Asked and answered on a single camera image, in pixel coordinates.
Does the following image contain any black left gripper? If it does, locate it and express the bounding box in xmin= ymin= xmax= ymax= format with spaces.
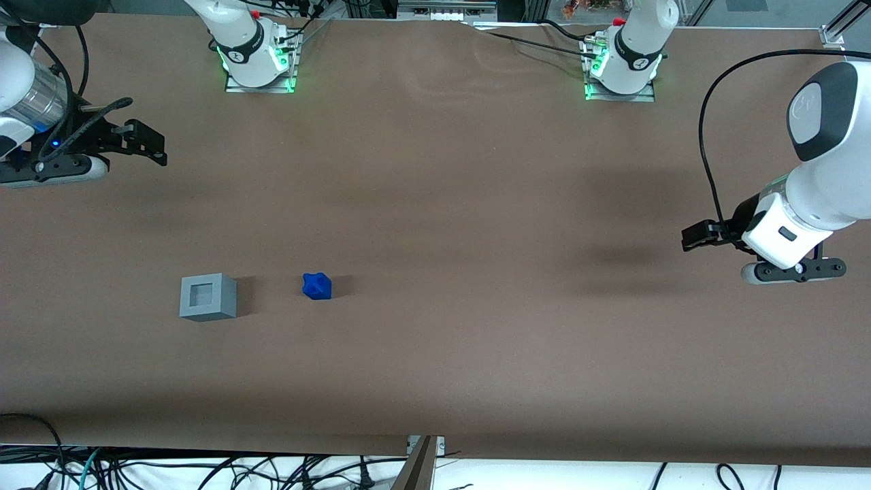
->
xmin=682 ymin=193 xmax=778 ymax=252

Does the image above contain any gray square base block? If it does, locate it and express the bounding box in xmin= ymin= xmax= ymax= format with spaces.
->
xmin=180 ymin=273 xmax=237 ymax=323

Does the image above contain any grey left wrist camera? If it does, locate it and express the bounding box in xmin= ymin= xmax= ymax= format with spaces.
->
xmin=741 ymin=257 xmax=847 ymax=285

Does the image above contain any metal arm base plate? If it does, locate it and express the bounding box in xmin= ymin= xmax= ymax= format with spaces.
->
xmin=225 ymin=26 xmax=299 ymax=95
xmin=584 ymin=37 xmax=657 ymax=103

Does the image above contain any teal floor cable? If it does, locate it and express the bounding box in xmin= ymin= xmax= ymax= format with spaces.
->
xmin=65 ymin=447 xmax=104 ymax=490

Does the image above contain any blue plastic part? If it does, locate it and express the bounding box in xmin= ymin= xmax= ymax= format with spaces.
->
xmin=302 ymin=273 xmax=333 ymax=301

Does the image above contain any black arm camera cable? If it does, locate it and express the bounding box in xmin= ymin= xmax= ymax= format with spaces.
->
xmin=700 ymin=48 xmax=871 ymax=235
xmin=27 ymin=24 xmax=135 ymax=164

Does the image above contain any aluminium frame post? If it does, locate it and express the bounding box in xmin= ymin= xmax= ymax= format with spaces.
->
xmin=391 ymin=436 xmax=446 ymax=490

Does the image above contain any black cable on table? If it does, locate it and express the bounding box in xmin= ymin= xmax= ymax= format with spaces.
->
xmin=463 ymin=19 xmax=603 ymax=62

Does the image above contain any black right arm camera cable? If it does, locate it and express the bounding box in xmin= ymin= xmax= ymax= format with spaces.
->
xmin=27 ymin=24 xmax=135 ymax=164

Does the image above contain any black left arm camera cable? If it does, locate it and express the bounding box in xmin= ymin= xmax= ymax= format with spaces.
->
xmin=700 ymin=48 xmax=871 ymax=235

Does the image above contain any silver frame corner profile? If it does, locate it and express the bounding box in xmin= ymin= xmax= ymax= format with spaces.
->
xmin=820 ymin=0 xmax=871 ymax=48

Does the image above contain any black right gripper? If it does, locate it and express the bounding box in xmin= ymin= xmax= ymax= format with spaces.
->
xmin=0 ymin=109 xmax=168 ymax=182

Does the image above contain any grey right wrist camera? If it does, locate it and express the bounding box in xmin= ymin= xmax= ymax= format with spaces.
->
xmin=0 ymin=155 xmax=110 ymax=189

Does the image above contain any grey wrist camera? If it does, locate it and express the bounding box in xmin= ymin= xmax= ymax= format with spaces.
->
xmin=741 ymin=257 xmax=847 ymax=285
xmin=0 ymin=155 xmax=110 ymax=189

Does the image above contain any white power strip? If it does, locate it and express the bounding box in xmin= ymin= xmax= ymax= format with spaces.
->
xmin=397 ymin=0 xmax=499 ymax=22

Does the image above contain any black looped floor cable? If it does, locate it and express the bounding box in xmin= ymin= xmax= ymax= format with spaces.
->
xmin=0 ymin=412 xmax=67 ymax=490

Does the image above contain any brown table cover sheet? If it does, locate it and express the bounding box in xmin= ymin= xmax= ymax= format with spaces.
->
xmin=0 ymin=12 xmax=871 ymax=468

